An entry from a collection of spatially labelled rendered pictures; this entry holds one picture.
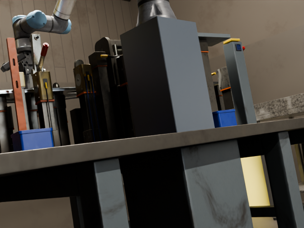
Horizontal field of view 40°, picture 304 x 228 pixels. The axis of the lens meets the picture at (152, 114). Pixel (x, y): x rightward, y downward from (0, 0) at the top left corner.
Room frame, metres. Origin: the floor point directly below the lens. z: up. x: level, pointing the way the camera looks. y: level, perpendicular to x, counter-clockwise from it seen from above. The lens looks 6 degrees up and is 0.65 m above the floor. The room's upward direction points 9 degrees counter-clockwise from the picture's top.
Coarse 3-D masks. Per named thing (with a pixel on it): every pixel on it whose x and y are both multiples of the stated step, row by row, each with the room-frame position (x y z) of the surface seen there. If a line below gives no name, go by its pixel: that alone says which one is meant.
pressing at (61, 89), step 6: (216, 84) 2.39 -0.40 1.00; (0, 90) 1.61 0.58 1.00; (6, 90) 1.62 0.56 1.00; (12, 90) 1.63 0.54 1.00; (30, 90) 1.67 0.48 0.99; (54, 90) 1.73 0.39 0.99; (60, 90) 1.75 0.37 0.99; (66, 90) 1.83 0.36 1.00; (72, 90) 1.85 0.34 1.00; (6, 96) 1.73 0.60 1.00; (12, 96) 1.75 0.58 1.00; (66, 96) 1.97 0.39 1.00; (72, 96) 1.99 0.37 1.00; (12, 102) 1.85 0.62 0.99
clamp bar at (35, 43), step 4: (32, 36) 1.63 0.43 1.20; (36, 36) 1.63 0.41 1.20; (32, 40) 1.63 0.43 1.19; (36, 40) 1.64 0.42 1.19; (40, 40) 1.65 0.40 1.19; (32, 44) 1.63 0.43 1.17; (36, 44) 1.64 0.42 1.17; (40, 44) 1.65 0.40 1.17; (32, 48) 1.64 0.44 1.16; (36, 48) 1.64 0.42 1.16; (40, 48) 1.65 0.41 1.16; (32, 52) 1.64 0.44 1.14; (36, 52) 1.64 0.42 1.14; (40, 52) 1.65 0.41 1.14; (32, 56) 1.65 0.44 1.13; (36, 56) 1.64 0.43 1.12; (32, 60) 1.65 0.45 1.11; (36, 60) 1.64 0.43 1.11; (36, 64) 1.64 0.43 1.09; (36, 68) 1.65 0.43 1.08
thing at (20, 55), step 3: (21, 54) 1.80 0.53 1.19; (18, 57) 1.79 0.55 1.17; (21, 57) 1.80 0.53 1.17; (24, 57) 1.82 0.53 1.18; (18, 60) 1.79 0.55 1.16; (21, 60) 1.83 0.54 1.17; (3, 63) 1.77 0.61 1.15; (6, 63) 1.76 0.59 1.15; (3, 66) 1.75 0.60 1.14; (6, 66) 1.76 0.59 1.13; (3, 69) 1.76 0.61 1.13; (6, 69) 1.76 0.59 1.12; (9, 69) 1.78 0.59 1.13
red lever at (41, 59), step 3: (45, 45) 1.56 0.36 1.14; (48, 45) 1.57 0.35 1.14; (42, 48) 1.57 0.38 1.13; (45, 48) 1.57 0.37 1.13; (42, 51) 1.58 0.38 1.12; (45, 51) 1.58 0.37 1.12; (42, 54) 1.59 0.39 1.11; (45, 54) 1.59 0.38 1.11; (42, 57) 1.60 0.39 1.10; (39, 60) 1.62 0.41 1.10; (42, 60) 1.61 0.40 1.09; (39, 63) 1.62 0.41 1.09; (42, 63) 1.62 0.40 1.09; (39, 66) 1.63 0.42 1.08; (42, 66) 1.64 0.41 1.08; (39, 69) 1.64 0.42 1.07
